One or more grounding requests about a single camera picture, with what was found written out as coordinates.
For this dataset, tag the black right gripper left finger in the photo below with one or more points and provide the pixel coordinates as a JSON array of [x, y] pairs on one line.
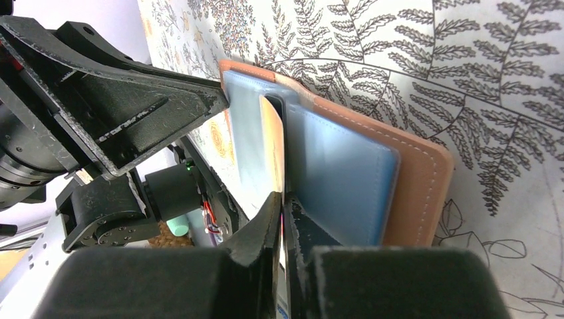
[[236, 279]]

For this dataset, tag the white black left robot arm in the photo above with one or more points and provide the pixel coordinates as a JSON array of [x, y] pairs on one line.
[[106, 213]]

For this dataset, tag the pink leather card holder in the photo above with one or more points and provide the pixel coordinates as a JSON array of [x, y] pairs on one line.
[[362, 181]]

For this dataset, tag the floral patterned table mat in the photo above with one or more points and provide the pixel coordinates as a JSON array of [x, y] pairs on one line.
[[469, 92]]

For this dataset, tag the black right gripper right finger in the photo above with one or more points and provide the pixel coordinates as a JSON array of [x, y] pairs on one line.
[[328, 280]]

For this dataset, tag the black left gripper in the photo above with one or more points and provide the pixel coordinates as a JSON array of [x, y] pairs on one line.
[[72, 104]]

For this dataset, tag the yellow card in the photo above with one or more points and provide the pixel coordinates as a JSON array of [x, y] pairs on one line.
[[274, 144]]

